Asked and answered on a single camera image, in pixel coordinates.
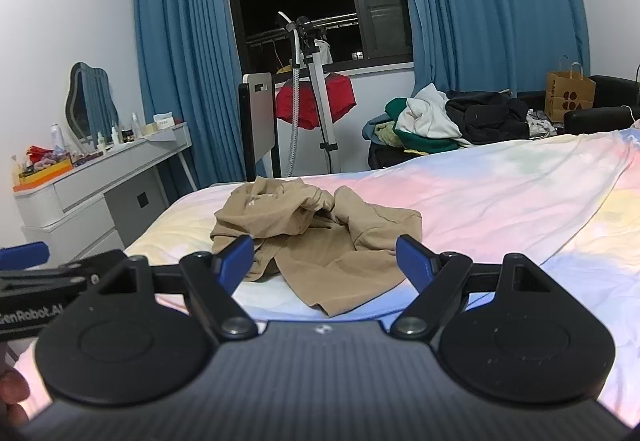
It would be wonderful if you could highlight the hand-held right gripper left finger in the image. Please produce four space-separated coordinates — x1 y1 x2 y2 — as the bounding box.
95 235 260 340

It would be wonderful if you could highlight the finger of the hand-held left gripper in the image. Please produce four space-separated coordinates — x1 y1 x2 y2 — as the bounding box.
0 250 128 296
0 242 50 268

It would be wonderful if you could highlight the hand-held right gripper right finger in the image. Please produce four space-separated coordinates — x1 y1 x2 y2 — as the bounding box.
390 235 551 341

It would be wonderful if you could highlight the tan shirt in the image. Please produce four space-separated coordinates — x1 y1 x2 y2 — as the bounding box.
210 176 422 317

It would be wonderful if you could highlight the person's left hand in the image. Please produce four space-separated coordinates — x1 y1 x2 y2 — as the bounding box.
0 365 32 428

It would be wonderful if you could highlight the orange tray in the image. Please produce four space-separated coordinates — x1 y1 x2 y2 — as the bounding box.
12 156 74 193

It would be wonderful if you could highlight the grey white dressing table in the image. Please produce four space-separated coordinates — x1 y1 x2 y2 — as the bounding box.
12 124 198 267

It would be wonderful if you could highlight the pastel tie-dye bed sheet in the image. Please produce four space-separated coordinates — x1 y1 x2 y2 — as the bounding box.
10 126 640 422

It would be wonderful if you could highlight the green garment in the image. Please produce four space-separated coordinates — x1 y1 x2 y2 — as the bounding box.
384 98 463 154

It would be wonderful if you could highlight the black garment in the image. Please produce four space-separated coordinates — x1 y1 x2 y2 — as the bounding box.
444 90 532 145

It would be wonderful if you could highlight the wavy-framed mirror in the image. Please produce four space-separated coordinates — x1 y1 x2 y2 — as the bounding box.
63 62 120 142

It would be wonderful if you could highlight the garment steamer stand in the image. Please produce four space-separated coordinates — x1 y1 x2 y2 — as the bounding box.
276 11 342 178

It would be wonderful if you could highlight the red garment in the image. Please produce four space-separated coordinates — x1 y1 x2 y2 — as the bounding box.
276 74 357 131

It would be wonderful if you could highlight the brown paper bag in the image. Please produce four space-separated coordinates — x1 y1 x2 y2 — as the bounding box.
544 55 597 123

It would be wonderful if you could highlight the black sofa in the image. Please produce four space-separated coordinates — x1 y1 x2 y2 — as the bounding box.
515 75 640 137

